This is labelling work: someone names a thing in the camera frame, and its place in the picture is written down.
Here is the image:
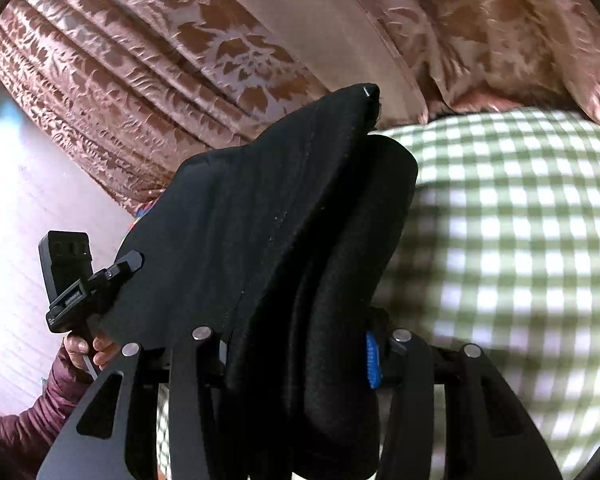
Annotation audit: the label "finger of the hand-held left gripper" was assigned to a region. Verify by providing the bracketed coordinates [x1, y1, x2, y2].
[87, 250, 145, 295]

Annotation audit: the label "black pants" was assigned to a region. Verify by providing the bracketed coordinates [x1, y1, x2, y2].
[102, 82, 421, 480]

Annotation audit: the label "person's left hand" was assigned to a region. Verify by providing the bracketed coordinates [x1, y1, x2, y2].
[62, 332, 120, 368]

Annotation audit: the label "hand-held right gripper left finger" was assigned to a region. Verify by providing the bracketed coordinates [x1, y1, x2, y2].
[35, 325, 231, 480]

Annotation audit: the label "green checked blanket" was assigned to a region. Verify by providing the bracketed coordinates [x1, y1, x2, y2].
[155, 107, 600, 480]

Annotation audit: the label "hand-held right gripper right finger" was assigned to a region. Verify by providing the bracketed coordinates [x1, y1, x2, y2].
[362, 327, 566, 480]

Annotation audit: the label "brown patterned curtain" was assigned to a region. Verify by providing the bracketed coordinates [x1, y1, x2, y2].
[0, 0, 600, 218]

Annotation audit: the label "person's left forearm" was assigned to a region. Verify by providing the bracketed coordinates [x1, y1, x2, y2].
[0, 345, 101, 480]

